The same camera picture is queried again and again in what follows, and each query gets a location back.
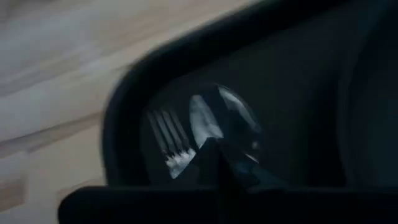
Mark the spoon with orange handle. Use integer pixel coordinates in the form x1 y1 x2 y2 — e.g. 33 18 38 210
188 83 262 164

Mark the black rectangular tray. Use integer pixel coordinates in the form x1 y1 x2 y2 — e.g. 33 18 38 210
99 0 398 224

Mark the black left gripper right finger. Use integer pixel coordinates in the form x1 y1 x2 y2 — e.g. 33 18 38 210
221 146 265 189

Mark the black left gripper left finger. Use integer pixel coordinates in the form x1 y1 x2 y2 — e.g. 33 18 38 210
194 136 222 187

